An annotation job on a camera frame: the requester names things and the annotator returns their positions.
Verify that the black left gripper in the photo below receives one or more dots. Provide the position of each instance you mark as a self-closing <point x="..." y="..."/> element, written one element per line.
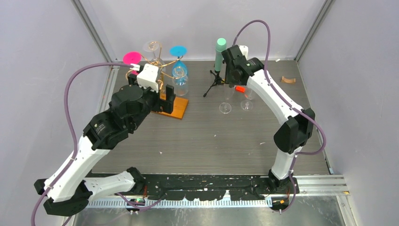
<point x="166" y="106"/>

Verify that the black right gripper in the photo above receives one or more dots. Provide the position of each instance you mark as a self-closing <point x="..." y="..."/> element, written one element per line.
<point x="229" y="80"/>

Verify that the clear stemmed wine glass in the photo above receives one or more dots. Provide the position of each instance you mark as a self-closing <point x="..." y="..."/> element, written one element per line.
<point x="247" y="104"/>

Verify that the clear tall flute glass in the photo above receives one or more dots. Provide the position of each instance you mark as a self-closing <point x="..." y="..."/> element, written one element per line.
<point x="225" y="107"/>

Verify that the clear patterned tumbler glass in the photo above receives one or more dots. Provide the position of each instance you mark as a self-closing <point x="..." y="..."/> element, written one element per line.
<point x="180" y="80"/>

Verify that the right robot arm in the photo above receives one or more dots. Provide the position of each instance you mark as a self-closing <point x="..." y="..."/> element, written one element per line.
<point x="296" y="123"/>

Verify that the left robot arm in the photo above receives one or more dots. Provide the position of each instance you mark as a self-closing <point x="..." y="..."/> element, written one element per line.
<point x="69" y="191"/>

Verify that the orange wooden rack base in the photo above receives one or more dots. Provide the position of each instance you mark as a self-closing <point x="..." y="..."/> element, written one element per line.
<point x="180" y="105"/>

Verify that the blue wine glass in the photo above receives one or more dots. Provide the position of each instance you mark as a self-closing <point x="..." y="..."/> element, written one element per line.
<point x="179" y="52"/>

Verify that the pink wine glass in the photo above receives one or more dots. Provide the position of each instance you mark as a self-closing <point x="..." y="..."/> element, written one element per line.
<point x="132" y="58"/>

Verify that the clear rear wine glass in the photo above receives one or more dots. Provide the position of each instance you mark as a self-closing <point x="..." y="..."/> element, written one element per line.
<point x="154" y="48"/>

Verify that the orange rectangular block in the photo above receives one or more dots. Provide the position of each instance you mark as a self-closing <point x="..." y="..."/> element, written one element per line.
<point x="240" y="89"/>

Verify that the black tripod mic stand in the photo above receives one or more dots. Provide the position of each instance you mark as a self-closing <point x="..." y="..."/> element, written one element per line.
<point x="218" y="80"/>

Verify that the mint green microphone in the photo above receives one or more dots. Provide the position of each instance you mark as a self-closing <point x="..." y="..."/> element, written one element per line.
<point x="220" y="46"/>

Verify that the brown curved wooden block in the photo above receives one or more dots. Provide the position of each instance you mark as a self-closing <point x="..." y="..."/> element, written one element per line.
<point x="288" y="80"/>

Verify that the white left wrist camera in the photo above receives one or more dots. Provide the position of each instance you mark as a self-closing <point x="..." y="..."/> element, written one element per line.
<point x="148" y="77"/>

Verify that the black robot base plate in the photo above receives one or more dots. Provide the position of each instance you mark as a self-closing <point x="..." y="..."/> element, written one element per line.
<point x="208" y="187"/>

